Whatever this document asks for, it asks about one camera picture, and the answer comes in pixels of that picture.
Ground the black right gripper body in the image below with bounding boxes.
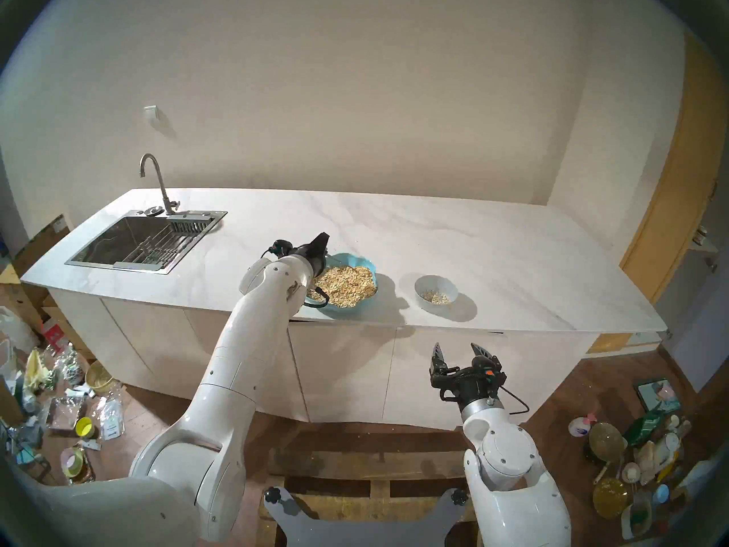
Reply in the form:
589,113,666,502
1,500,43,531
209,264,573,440
429,354,508,406

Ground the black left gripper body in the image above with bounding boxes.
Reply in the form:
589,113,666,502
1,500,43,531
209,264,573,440
269,239,326,279

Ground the large oat cereal pile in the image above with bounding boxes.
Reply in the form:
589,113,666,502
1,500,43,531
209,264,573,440
310,266,376,308

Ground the small pale grey bowl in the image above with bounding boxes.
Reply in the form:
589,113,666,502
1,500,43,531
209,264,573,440
414,275,459,313

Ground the blue flower-shaped bowl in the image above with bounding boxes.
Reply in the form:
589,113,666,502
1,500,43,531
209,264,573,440
305,252,378,314

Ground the white counter cabinet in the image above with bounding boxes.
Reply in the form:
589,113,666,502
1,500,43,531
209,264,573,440
48,289,599,430

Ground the wooden pallet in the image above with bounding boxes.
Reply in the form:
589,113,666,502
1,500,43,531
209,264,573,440
259,423,479,521

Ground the metal sink drain rack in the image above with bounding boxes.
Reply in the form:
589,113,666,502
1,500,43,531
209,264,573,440
114,232,197,268

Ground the olive round colander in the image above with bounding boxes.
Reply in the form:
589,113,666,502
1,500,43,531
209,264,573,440
587,422,627,464

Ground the curved metal faucet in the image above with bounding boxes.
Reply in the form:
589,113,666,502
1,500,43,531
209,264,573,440
140,153,181,215

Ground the green foil bag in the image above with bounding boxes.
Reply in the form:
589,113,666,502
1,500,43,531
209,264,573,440
624,401,667,447

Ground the golden round plate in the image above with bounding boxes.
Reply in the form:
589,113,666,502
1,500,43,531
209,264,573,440
592,477,627,518

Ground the dark framed picture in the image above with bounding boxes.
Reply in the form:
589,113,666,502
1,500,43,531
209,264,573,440
633,377,681,413

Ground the stainless steel sink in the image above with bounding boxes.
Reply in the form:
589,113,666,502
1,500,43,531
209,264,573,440
65,210,228,275

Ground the white jug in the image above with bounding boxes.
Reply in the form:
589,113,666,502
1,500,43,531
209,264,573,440
652,432,678,467

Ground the white tub green content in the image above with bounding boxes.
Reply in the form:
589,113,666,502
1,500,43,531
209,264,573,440
621,500,653,540

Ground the lilac door leaf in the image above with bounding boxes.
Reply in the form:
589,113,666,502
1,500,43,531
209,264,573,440
655,250,729,393

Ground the clear labelled plastic bag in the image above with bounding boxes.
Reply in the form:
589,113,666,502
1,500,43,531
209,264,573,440
94,381,126,441

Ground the red carton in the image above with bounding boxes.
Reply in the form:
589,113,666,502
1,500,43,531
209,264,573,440
43,318,69,353

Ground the brown cardboard box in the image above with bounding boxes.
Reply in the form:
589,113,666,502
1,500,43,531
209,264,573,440
0,213,72,336

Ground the yellow snack bag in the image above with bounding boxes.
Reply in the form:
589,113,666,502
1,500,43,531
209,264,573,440
23,349,49,393

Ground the white plastic bag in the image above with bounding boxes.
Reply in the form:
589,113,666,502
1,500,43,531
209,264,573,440
0,307,40,353

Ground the pale green cup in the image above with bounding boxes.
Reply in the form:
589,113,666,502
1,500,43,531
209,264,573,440
60,447,86,478

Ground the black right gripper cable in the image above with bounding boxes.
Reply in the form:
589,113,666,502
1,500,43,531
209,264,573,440
500,385,531,415

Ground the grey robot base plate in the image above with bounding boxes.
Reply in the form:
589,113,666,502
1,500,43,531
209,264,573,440
263,488,470,547

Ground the yellow wooden door frame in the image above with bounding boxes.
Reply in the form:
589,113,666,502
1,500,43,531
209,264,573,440
587,30,719,356

